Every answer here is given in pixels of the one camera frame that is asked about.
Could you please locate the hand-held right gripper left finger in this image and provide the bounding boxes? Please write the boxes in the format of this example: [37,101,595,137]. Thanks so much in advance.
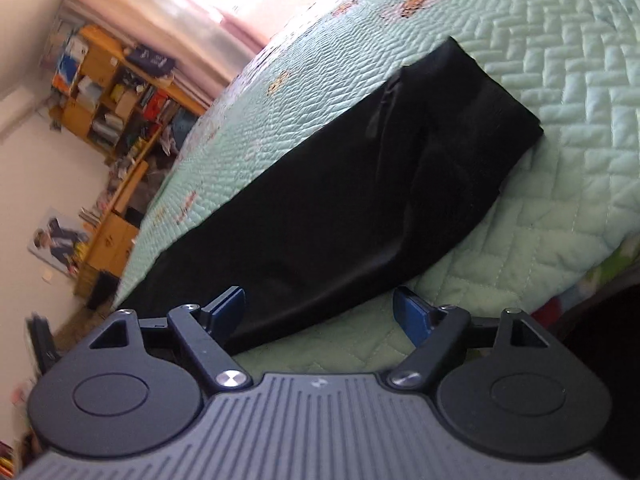
[87,286,251,391]

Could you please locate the blue and white box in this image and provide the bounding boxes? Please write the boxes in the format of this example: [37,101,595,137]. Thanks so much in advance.
[52,35,91,96]

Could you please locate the olive padded jacket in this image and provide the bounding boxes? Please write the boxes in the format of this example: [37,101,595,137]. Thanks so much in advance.
[50,305,118,346]

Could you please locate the green bee-print quilt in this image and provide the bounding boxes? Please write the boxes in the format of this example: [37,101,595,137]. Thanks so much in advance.
[112,0,640,376]

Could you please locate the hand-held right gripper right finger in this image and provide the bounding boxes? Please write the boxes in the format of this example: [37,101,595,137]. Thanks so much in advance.
[389,286,551,390]

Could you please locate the navy hanging bag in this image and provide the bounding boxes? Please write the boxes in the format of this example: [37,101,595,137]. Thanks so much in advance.
[122,44,178,81]

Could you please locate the pink curtain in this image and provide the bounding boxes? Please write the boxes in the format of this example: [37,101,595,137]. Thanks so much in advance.
[62,0,281,106]

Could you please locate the wall poster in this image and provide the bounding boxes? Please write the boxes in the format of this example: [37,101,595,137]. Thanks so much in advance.
[27,207,91,278]

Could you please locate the black pants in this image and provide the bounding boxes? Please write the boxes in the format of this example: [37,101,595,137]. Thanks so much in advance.
[112,35,546,356]

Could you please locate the blue bag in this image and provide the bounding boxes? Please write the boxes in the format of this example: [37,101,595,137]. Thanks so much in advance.
[170,107,198,148]

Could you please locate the wooden bookshelf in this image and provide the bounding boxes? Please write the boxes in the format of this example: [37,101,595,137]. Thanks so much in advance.
[47,25,211,166]

